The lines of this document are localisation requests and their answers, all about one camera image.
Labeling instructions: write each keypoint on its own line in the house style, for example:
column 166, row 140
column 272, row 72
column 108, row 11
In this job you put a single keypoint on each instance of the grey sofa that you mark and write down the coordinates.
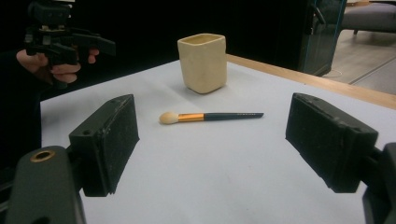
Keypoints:
column 370, row 18

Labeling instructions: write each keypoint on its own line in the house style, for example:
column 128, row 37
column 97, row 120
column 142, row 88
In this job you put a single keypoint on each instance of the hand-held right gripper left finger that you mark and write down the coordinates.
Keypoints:
column 102, row 146

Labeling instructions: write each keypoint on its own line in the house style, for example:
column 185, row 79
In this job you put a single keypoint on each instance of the white table mat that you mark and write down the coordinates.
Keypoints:
column 202, row 161

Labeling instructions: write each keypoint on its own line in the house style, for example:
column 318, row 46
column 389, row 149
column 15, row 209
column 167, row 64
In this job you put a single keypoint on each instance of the cream square cup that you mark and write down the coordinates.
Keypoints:
column 202, row 63

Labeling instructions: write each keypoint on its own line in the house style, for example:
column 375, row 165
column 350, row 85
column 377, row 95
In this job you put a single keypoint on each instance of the black cabinet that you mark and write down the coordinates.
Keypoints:
column 320, row 37

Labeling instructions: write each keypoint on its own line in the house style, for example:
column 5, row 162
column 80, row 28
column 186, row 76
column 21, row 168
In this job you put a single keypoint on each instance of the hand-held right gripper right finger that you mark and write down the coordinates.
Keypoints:
column 330, row 143

